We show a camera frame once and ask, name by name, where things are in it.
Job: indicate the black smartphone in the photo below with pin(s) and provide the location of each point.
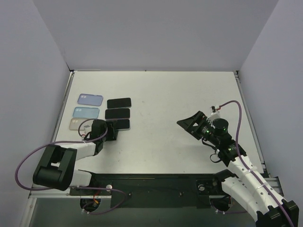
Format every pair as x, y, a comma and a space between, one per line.
117, 113
119, 103
121, 124

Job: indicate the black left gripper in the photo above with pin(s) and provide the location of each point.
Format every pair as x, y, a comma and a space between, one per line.
113, 130

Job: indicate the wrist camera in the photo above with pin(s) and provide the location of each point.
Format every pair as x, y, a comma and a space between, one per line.
86, 130
215, 111

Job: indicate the lilac phone case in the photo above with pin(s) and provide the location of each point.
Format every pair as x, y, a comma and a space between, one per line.
89, 99

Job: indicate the phone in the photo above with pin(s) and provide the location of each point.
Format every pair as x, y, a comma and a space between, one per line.
85, 112
81, 123

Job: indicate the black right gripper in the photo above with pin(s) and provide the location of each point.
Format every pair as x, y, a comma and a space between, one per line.
197, 125

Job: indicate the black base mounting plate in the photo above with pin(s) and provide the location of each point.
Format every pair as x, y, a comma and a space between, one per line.
158, 190

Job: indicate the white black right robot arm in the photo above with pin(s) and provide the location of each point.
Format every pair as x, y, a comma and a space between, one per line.
241, 179

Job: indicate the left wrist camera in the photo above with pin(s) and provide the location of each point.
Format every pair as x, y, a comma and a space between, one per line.
86, 130

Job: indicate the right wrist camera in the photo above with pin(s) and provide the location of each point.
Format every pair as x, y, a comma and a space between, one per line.
215, 111

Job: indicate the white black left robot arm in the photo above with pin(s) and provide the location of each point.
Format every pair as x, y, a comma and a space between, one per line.
56, 167

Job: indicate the aluminium table edge rail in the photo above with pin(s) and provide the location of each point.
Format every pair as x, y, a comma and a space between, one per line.
54, 193

